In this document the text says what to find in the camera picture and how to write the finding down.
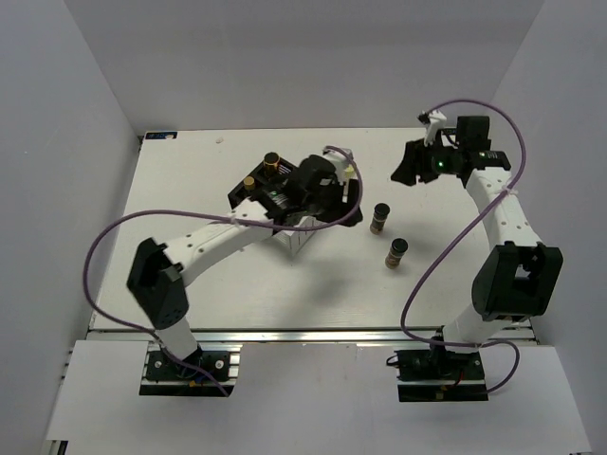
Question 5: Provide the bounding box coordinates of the aluminium table front rail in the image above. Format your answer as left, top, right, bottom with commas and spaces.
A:
86, 324, 537, 343

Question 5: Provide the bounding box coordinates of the purple cable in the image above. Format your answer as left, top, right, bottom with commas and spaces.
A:
83, 145, 365, 397
400, 98, 528, 395

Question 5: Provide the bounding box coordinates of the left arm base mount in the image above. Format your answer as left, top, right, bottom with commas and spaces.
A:
138, 343, 239, 398

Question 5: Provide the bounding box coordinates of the brown spice bottle black cap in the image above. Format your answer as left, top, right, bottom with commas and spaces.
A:
369, 203, 390, 235

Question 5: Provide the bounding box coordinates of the white two-slot organizer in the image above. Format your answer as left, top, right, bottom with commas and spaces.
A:
270, 216, 322, 258

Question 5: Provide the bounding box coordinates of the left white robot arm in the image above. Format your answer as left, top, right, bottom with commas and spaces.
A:
127, 146, 362, 378

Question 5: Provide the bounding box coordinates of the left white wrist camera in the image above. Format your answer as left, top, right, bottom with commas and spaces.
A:
322, 146, 354, 184

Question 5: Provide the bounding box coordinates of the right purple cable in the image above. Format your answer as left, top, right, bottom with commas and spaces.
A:
400, 98, 528, 395

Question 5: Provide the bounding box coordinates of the black two-slot organizer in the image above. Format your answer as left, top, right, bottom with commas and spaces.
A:
228, 157, 298, 225

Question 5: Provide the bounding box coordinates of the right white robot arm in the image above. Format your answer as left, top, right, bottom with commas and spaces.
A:
391, 110, 563, 378

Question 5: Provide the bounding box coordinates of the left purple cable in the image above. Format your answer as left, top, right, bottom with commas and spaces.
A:
83, 145, 365, 397

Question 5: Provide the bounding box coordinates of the amber bottle orange cap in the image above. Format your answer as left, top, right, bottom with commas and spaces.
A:
263, 152, 280, 177

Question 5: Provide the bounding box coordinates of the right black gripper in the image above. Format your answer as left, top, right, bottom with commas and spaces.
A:
390, 134, 463, 187

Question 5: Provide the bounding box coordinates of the yellow bottle gold cap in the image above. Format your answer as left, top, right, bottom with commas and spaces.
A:
243, 175, 256, 192

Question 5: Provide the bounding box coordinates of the left blue table sticker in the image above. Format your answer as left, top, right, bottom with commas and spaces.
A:
144, 131, 177, 140

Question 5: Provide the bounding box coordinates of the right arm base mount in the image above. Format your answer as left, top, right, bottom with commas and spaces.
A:
385, 346, 488, 403

